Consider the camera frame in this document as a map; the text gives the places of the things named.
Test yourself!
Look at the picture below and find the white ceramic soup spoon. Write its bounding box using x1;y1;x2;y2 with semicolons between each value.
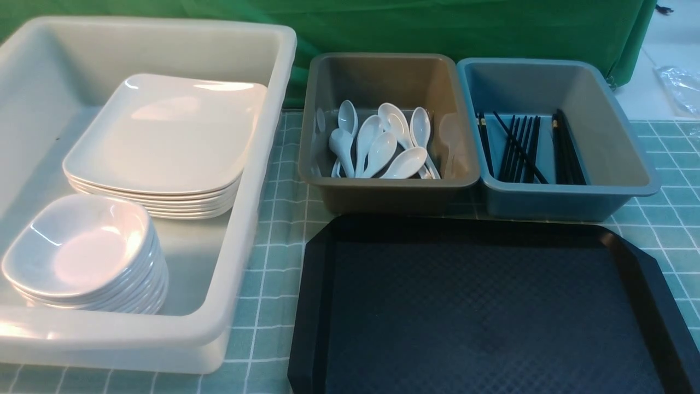
359;132;397;178

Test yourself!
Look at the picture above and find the black chopstick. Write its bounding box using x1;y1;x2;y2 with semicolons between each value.
493;112;549;184

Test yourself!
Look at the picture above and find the large white square plate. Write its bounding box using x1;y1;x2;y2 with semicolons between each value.
62;74;267;195

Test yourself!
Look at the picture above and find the white spoon low left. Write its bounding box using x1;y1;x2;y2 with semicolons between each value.
329;128;355;178

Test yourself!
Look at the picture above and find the white spoon front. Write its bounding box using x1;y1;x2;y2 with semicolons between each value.
380;147;428;179

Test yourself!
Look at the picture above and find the white spoon far left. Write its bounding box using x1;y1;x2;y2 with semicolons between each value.
331;100;359;178

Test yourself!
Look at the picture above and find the white spoon middle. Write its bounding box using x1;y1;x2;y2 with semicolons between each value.
377;102;418;150

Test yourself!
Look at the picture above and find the white spoon right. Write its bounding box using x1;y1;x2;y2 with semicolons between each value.
409;107;441;179

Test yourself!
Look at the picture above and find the black serving tray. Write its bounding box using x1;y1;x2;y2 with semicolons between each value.
287;215;699;393

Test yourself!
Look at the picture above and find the brown plastic bin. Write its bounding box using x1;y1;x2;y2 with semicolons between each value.
298;53;480;215

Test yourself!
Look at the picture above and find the bundle of black chopsticks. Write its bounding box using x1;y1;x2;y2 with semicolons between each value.
475;109;588;186

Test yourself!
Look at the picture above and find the stack of white plates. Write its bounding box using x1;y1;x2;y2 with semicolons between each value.
65;173;242;220

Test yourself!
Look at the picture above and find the stack of white bowls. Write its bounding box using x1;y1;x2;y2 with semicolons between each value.
2;194;170;315

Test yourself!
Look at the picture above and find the blue plastic bin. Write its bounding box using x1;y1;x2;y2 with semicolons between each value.
457;58;661;222

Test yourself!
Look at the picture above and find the green backdrop cloth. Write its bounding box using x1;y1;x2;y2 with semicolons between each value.
1;1;657;108

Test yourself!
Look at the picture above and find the green checkered tablecloth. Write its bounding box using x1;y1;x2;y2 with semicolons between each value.
2;112;698;393

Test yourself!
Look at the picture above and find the large white plastic tub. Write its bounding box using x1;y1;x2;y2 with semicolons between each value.
1;16;296;374

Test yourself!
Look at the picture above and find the clear plastic bag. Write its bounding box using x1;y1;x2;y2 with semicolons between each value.
655;66;699;119

